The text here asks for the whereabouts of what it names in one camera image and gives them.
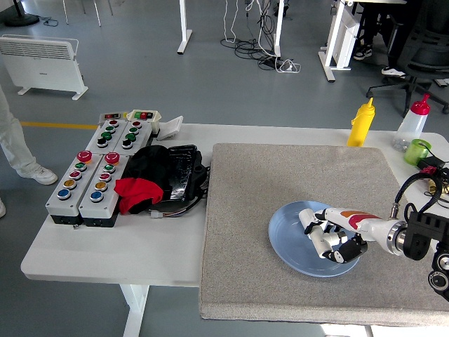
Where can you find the black office chair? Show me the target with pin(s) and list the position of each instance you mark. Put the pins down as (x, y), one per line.
(428, 38)

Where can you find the white wall switch plate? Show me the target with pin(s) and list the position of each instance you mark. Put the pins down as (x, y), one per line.
(170, 128)

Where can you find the white desk leg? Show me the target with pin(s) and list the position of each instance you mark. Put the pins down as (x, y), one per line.
(278, 28)
(184, 24)

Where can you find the black plastic tray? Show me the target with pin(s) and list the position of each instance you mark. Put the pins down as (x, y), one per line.
(180, 168)

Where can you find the seated person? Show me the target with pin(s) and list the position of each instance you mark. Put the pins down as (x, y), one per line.
(372, 21)

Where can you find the five-button control box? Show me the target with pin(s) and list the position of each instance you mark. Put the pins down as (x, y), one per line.
(89, 209)
(56, 203)

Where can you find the black round stand base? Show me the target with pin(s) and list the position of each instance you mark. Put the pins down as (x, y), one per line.
(21, 19)

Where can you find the cream green-red switch box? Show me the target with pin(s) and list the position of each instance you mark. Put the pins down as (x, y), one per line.
(144, 115)

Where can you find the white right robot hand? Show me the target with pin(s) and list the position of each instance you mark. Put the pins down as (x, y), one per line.
(358, 221)

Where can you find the black power adapter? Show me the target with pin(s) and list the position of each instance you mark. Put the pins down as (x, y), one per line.
(429, 162)

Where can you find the grey-brown mat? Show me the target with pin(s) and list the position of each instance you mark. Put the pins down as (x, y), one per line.
(280, 175)

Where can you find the white table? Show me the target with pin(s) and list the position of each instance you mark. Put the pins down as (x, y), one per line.
(122, 252)

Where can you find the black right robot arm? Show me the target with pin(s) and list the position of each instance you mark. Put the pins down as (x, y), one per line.
(417, 235)

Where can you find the black and red cloth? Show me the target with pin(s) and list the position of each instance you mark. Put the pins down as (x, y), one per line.
(147, 168)

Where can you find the four-button control box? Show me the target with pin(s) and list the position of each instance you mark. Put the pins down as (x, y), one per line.
(132, 130)
(109, 129)

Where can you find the white electric heater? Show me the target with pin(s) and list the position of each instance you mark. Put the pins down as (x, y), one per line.
(35, 66)

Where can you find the blue plate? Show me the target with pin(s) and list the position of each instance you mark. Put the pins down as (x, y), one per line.
(287, 238)

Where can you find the small grey switch box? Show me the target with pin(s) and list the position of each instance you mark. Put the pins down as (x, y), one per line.
(112, 116)

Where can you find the green translucent cup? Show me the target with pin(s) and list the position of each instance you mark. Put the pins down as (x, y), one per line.
(414, 152)

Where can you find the metal chair legs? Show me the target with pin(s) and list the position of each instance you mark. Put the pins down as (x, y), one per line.
(97, 12)

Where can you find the white pipe tee metal end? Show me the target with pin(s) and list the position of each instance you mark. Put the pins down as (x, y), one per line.
(321, 244)

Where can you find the standing person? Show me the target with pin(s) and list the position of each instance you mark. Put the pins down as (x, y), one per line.
(14, 147)

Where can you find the clear squeeze bottle red cap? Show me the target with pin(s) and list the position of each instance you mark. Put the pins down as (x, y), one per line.
(410, 130)

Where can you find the yellow squeeze bottle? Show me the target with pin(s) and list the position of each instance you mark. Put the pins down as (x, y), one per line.
(361, 126)

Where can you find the white desk frame with panel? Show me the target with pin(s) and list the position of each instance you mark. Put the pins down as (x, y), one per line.
(342, 35)

